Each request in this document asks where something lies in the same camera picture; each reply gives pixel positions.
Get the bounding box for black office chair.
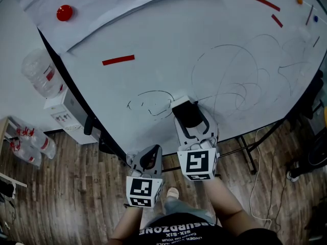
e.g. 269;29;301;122
83;116;128;163

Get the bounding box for white paper sheets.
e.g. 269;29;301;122
11;0;217;56

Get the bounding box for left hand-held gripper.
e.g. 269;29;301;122
125;144;164;209

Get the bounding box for person's grey jeans leg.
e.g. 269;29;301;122
163;197;217;224

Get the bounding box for white water dispenser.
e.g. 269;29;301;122
43;88;100;145

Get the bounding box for clear water bottle red handle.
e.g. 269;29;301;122
10;140;43;167
15;126;57;160

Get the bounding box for light wooden side table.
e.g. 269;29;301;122
0;116;28;188

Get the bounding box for large clear water bottle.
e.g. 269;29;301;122
21;47;66;99

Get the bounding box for long red magnetic strip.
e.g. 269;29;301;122
245;0;281;12

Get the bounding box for black whiteboard eraser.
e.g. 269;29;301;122
171;95;204;129

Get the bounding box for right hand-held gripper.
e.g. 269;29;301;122
174;105;220;181

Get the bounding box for person's left forearm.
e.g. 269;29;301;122
109;205;144;245

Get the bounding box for person's beige shoe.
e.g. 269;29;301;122
166;187;179;200

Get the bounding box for person's right forearm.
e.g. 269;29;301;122
204;176;259;237

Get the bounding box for white whiteboard on black stand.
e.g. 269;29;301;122
37;0;327;175

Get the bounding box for person's black printed t-shirt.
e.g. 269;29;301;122
137;212;282;245

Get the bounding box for white cable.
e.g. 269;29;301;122
249;126;273;229

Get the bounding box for red round magnet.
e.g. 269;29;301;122
56;5;74;22

